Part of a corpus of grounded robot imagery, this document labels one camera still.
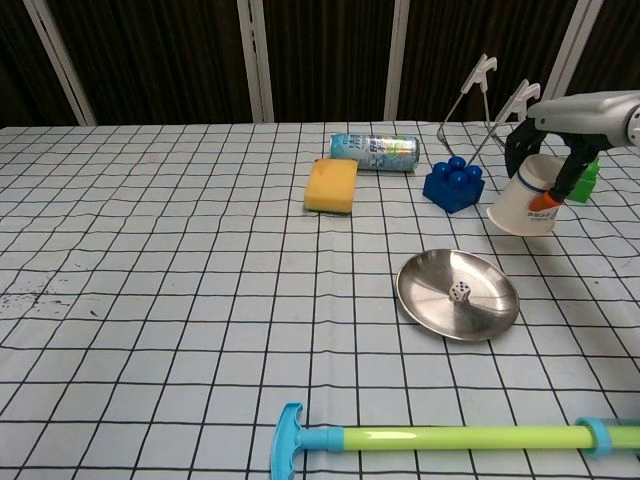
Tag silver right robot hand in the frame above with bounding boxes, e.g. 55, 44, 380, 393
503, 89, 640, 212

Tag white paper cup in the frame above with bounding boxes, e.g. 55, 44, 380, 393
486, 153, 569, 237

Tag silver metal bowl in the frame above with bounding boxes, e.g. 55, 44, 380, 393
395, 248, 520, 342

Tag green building block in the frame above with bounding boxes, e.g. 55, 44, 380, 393
568, 157, 601, 204

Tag blue building block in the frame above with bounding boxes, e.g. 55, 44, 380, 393
422, 155, 486, 216

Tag light blue drink can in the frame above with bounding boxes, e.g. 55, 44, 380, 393
329, 132, 419, 174

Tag yellow sponge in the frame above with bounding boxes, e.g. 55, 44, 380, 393
303, 157, 360, 219

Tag green and blue water pump toy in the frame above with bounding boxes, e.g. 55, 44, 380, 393
270, 401, 640, 480

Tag black curtain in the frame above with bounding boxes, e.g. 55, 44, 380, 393
0, 0, 640, 129

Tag light blue checkered tablecloth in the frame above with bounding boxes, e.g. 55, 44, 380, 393
0, 121, 640, 480

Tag white aluminium frame post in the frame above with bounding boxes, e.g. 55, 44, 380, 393
236, 0, 276, 123
535, 0, 592, 122
22, 0, 97, 126
383, 0, 411, 122

